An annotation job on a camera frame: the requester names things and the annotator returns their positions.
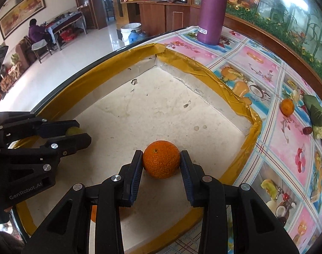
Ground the fruit print tablecloth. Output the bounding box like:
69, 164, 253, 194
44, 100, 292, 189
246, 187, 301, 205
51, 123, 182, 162
15, 26, 322, 254

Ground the wooden counter cabinet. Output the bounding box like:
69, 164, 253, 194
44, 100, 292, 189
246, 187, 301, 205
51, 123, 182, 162
121, 0, 204, 36

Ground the dark wooden chair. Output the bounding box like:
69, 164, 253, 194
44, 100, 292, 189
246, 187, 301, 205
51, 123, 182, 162
103, 0, 116, 22

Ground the purple thermos bottle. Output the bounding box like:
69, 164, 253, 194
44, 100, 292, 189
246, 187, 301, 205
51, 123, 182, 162
197, 0, 229, 45

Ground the framed wall painting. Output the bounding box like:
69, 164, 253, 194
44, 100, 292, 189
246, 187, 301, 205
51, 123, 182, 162
0, 0, 46, 41

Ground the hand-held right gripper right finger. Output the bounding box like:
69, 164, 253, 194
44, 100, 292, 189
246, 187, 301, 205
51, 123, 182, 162
179, 150, 300, 254

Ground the glass cabinet with fake plants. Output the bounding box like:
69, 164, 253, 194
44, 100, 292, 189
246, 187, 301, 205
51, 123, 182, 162
224, 0, 322, 85

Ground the red bag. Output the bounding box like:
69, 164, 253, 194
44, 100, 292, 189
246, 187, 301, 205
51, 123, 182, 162
59, 29, 77, 42

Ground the white plastic bucket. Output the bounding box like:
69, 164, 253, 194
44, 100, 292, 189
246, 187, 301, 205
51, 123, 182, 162
120, 23, 142, 43

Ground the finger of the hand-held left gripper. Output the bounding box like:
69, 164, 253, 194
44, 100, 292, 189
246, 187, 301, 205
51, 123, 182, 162
0, 133, 92, 175
0, 111, 80, 149

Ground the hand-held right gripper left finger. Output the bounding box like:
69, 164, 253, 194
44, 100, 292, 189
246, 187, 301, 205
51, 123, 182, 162
22, 150, 144, 254

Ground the table with patterned cloth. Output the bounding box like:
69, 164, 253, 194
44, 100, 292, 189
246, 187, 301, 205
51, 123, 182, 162
46, 11, 87, 51

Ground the cauliflower with green leaves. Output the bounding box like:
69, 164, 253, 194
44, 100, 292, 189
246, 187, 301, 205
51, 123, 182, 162
302, 94, 322, 147

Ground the brown wooden furniture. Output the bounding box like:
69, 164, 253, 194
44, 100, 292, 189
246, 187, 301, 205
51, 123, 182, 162
0, 54, 25, 93

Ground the blue water jug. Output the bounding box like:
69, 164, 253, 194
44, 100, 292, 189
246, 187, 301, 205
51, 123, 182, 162
128, 30, 148, 45

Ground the white tray with yellow tape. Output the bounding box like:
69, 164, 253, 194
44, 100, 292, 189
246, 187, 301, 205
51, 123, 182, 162
7, 42, 263, 253

